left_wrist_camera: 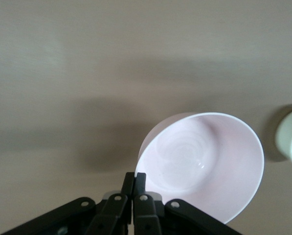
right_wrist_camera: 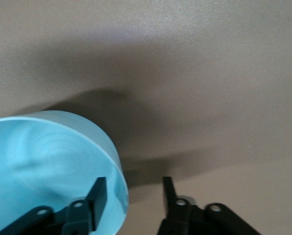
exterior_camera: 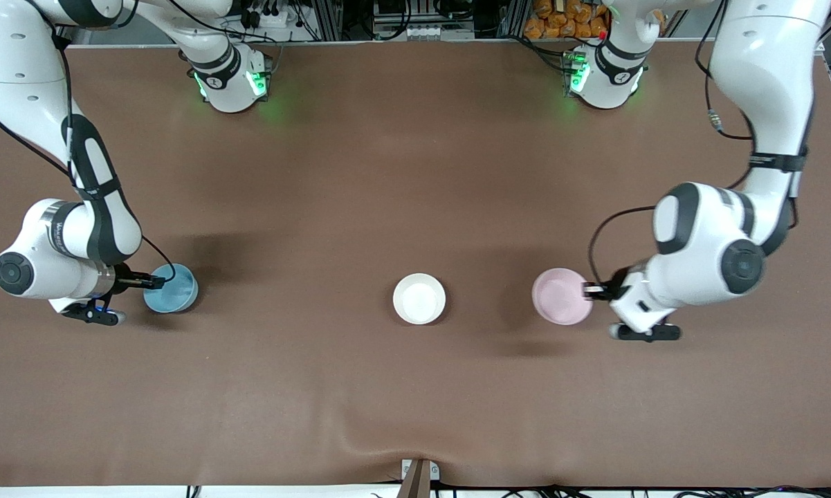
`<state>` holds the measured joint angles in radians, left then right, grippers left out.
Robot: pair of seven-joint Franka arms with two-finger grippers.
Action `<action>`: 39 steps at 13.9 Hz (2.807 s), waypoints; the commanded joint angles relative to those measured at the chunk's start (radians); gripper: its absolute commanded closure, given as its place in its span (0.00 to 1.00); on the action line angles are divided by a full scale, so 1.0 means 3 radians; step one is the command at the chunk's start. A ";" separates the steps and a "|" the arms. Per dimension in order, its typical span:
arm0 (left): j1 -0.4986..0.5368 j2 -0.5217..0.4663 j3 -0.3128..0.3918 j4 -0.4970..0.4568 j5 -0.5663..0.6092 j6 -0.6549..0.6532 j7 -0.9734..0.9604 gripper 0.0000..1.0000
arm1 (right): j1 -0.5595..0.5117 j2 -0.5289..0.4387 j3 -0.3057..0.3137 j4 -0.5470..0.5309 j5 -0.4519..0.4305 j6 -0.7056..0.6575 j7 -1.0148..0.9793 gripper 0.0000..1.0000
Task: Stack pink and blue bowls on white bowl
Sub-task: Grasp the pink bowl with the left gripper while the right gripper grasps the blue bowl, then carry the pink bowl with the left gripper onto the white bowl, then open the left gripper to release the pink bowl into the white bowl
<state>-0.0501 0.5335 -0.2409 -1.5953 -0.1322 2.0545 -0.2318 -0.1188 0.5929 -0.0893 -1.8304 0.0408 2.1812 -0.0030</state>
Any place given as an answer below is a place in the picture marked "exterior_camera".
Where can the blue bowl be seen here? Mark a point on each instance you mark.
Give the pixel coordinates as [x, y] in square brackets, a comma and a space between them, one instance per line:
[180, 297]

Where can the orange snack packets pile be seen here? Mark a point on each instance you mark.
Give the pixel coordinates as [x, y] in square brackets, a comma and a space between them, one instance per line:
[560, 21]

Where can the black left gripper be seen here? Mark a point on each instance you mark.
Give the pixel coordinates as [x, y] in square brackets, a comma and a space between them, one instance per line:
[618, 282]

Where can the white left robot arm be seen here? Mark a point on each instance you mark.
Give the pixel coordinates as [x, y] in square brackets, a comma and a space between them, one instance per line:
[768, 69]

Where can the white bowl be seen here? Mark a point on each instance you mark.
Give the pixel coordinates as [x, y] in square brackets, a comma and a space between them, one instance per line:
[419, 299]

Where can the grey table clamp bracket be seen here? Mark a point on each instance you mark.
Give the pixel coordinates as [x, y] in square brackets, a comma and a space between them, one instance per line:
[434, 470]

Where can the white power strip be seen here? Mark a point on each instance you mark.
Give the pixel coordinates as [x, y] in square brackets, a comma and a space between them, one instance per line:
[270, 17]

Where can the pink bowl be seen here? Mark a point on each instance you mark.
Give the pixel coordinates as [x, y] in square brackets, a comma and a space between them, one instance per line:
[557, 297]

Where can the white terminal block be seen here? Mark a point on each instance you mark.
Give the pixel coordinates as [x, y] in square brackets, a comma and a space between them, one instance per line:
[429, 32]

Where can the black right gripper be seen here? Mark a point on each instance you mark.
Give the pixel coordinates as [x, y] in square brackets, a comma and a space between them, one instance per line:
[127, 280]

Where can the brown wooden strip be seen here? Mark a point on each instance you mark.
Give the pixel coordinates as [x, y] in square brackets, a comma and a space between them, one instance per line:
[415, 484]

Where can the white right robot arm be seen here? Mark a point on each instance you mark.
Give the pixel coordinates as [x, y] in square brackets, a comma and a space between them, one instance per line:
[34, 41]

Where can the brown table cover mat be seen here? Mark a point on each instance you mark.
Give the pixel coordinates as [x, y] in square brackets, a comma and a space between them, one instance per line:
[415, 173]

